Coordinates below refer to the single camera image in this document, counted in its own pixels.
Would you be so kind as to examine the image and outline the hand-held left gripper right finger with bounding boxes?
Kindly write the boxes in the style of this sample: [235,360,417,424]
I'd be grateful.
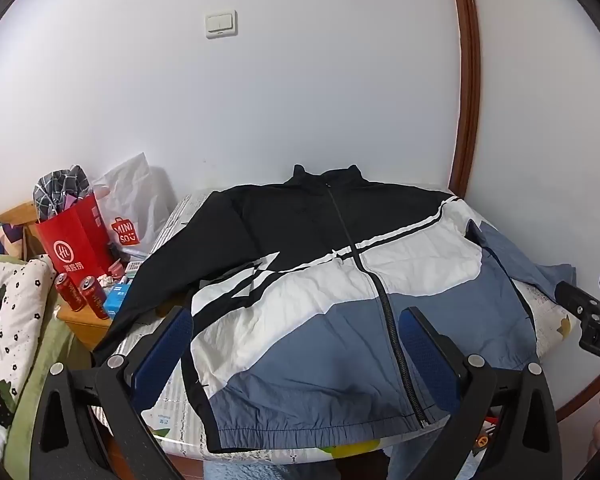
[397,305,564,480]

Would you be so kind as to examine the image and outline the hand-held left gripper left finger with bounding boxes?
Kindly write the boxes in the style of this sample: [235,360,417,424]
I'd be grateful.
[30,305,196,480]

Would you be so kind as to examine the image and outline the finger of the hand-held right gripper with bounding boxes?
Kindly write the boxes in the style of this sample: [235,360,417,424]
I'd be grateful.
[555,280,600,317]

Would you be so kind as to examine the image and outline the black white blue jacket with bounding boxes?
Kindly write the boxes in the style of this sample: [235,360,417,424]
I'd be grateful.
[92,164,578,453]

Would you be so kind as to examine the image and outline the blue carton box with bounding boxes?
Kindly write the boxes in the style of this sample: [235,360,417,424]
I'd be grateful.
[102,282,133,317]

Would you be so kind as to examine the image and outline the fruit printed tablecloth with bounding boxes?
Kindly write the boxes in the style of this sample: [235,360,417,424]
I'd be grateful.
[92,187,576,480]

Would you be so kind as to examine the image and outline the red drink can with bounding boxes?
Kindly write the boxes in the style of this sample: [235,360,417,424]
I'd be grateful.
[55,272,88,311]
[78,276,108,320]

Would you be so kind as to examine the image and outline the red paper bag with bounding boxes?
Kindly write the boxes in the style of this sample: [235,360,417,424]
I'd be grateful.
[34,192,116,281]

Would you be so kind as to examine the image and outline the white plastic bag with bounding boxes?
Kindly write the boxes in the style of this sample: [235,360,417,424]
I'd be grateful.
[92,152,168,261]

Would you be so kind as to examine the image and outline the white floral quilt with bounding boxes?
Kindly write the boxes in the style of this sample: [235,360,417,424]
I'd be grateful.
[0,255,57,431]

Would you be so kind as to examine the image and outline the grey plaid cloth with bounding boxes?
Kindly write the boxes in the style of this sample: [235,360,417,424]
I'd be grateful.
[32,165,91,223]

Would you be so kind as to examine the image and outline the brown wooden door frame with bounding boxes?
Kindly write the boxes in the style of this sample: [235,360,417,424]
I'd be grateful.
[447,0,482,198]

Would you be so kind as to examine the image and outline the white light switch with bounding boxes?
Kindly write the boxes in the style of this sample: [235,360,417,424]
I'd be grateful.
[205,10,240,39]

